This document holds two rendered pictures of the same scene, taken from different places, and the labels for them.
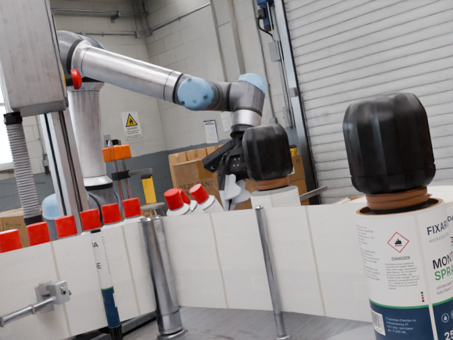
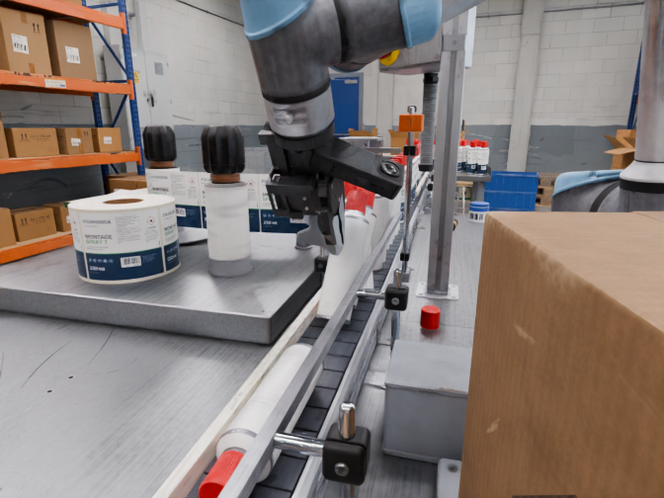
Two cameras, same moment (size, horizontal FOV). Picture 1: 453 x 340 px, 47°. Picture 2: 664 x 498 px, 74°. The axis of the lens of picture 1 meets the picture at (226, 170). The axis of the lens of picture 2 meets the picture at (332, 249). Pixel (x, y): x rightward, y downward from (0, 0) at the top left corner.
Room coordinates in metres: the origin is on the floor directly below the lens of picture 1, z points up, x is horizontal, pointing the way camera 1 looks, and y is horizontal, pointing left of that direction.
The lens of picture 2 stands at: (1.81, -0.25, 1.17)
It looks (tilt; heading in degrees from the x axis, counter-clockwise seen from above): 16 degrees down; 155
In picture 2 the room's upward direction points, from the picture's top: straight up
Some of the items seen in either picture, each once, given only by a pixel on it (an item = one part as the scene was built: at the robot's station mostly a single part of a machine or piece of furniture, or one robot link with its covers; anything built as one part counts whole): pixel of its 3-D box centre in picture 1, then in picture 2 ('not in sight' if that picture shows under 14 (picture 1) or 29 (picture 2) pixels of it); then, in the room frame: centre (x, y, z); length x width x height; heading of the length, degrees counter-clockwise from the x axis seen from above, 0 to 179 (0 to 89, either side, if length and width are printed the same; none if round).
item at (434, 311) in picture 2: not in sight; (430, 316); (1.23, 0.21, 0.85); 0.03 x 0.03 x 0.03
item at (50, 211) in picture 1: (69, 216); (594, 209); (1.36, 0.42, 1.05); 0.13 x 0.12 x 0.14; 166
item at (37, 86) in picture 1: (32, 60); (425, 20); (1.01, 0.32, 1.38); 0.17 x 0.10 x 0.19; 16
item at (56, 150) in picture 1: (65, 169); (448, 130); (1.10, 0.33, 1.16); 0.04 x 0.04 x 0.67; 50
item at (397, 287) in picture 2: not in sight; (379, 324); (1.34, 0.04, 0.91); 0.07 x 0.03 x 0.16; 50
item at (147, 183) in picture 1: (148, 189); not in sight; (1.09, 0.17, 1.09); 0.03 x 0.01 x 0.06; 50
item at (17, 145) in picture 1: (23, 168); (428, 124); (0.97, 0.37, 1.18); 0.04 x 0.04 x 0.21
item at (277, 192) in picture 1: (276, 208); (226, 201); (0.92, -0.07, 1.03); 0.09 x 0.09 x 0.30
